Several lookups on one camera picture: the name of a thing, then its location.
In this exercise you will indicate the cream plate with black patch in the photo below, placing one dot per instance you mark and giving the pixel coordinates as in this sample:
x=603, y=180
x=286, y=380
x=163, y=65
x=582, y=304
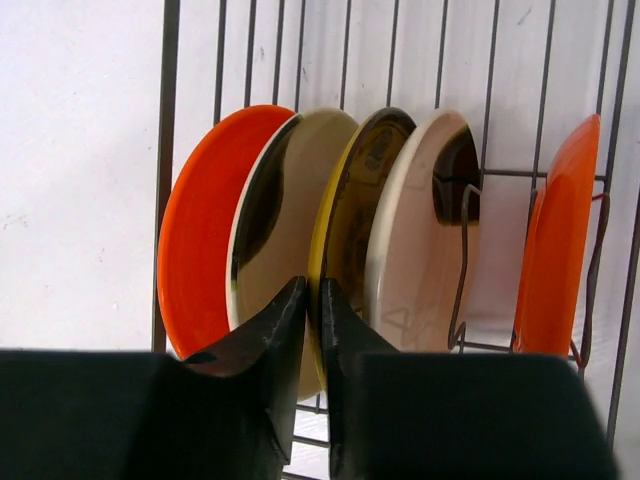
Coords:
x=271, y=232

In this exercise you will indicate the orange plate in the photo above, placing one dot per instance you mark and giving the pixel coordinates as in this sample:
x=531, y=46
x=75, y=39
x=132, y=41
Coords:
x=193, y=243
x=555, y=244

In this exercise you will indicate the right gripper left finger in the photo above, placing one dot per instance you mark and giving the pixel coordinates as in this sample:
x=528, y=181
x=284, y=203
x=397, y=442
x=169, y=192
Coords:
x=225, y=412

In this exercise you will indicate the yellow patterned plate brown rim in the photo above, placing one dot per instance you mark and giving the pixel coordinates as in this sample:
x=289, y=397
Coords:
x=344, y=220

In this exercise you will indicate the cream plate with black flowers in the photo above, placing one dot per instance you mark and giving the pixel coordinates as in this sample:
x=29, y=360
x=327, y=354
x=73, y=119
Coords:
x=424, y=237

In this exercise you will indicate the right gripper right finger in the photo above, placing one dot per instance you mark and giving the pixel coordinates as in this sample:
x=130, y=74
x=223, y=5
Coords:
x=395, y=415

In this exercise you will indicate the grey wire dish rack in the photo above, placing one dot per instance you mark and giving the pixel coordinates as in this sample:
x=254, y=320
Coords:
x=524, y=73

